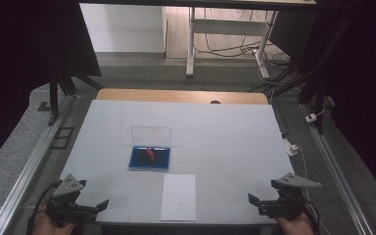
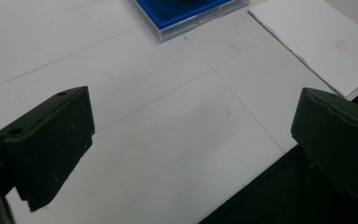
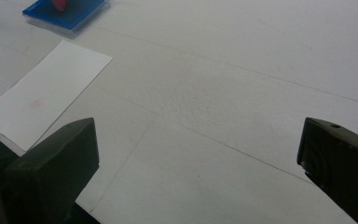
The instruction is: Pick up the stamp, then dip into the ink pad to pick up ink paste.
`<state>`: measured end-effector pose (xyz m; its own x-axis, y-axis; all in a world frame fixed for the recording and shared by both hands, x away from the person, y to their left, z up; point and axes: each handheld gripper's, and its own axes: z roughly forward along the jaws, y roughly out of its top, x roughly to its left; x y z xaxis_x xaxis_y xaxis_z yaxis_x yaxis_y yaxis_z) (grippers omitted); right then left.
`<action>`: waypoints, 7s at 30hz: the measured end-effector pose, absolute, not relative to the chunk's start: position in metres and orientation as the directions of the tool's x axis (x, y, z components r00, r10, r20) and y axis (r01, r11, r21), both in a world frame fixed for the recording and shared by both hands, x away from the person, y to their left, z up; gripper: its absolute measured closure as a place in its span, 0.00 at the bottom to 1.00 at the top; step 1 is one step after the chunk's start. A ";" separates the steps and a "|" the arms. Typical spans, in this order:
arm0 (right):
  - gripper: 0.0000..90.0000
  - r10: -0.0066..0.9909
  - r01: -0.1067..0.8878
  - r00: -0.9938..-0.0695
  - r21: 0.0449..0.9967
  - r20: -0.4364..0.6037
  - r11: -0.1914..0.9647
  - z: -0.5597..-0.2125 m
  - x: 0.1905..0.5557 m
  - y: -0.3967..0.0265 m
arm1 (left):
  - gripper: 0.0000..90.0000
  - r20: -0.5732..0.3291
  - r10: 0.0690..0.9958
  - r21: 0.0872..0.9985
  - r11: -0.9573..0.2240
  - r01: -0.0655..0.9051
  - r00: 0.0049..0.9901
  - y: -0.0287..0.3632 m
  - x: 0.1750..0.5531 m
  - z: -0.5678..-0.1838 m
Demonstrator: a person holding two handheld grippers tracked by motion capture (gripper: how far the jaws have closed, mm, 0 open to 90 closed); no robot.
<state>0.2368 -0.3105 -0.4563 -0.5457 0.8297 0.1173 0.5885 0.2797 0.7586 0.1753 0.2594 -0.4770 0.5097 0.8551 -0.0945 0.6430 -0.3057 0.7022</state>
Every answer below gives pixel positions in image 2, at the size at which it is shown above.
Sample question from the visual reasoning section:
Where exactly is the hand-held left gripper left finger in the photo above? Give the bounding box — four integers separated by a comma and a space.
0, 86, 96, 213

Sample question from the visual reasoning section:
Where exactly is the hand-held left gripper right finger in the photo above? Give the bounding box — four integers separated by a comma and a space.
290, 87, 358, 200

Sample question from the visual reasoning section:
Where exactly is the white paper sheet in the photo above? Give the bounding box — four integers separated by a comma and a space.
247, 0, 358, 101

